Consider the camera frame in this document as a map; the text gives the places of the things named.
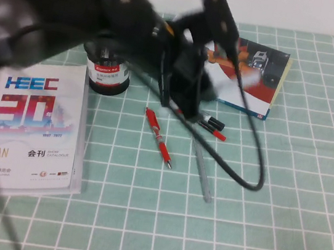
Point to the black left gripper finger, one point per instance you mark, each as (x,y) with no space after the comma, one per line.
(209,90)
(191,108)

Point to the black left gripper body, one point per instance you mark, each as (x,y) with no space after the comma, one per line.
(188,72)

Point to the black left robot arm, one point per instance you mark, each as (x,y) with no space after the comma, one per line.
(77,10)

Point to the red and black pen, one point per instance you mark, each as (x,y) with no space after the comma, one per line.
(219,135)

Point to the red retractable gel pen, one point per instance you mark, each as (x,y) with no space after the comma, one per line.
(152,121)

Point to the grey slim pen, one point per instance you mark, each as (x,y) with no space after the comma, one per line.
(205,183)

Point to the black mesh pen holder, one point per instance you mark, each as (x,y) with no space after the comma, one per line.
(108,74)

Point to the white marker with black cap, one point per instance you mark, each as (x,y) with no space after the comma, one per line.
(217,124)

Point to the robot cover book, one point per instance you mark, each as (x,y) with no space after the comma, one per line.
(267,74)

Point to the black-capped white marker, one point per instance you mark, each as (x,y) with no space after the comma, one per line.
(104,54)

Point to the white HEEC catalogue book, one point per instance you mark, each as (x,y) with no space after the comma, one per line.
(80,150)

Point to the green checked tablecloth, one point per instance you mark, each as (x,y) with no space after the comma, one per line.
(267,207)

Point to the HEEC show catalogue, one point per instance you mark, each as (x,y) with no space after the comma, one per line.
(25,117)

